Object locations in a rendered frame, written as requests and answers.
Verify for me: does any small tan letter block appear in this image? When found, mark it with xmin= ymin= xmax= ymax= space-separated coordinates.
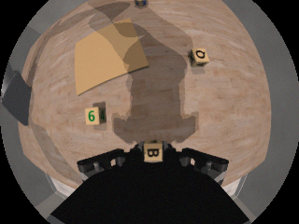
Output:
xmin=144 ymin=139 xmax=163 ymax=161
xmin=85 ymin=106 xmax=107 ymax=125
xmin=135 ymin=0 xmax=149 ymax=7
xmin=188 ymin=49 xmax=209 ymax=67

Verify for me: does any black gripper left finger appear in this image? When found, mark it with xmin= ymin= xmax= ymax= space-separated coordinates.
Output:
xmin=77 ymin=141 xmax=145 ymax=182

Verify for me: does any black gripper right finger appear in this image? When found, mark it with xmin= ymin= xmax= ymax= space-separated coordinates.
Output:
xmin=162 ymin=141 xmax=229 ymax=185

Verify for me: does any tan flat mat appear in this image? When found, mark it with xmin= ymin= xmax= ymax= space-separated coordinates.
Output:
xmin=75 ymin=18 xmax=149 ymax=96

